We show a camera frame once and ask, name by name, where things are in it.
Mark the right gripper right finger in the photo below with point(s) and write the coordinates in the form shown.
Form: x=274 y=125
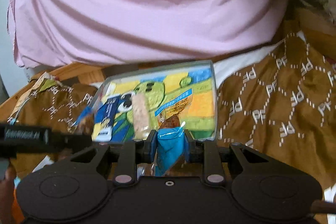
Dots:
x=190 y=148

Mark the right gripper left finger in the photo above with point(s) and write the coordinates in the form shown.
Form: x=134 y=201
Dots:
x=150 y=147

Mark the blue small snack packet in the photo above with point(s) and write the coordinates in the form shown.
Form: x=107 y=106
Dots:
x=170 y=147

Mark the person's left hand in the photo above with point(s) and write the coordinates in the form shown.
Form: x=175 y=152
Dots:
x=7 y=195

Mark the white rice crisp bar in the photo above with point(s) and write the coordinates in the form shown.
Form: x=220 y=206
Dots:
x=141 y=118

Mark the grey cartoon snack box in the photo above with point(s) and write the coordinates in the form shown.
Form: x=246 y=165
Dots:
x=184 y=91

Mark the dark blue stick packet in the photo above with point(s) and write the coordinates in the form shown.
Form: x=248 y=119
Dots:
x=104 y=119

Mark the brown paul frank blanket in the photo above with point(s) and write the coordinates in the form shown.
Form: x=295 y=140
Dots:
x=272 y=159

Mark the pink bed sheet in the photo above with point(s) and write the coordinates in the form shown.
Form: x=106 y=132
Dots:
x=60 y=32

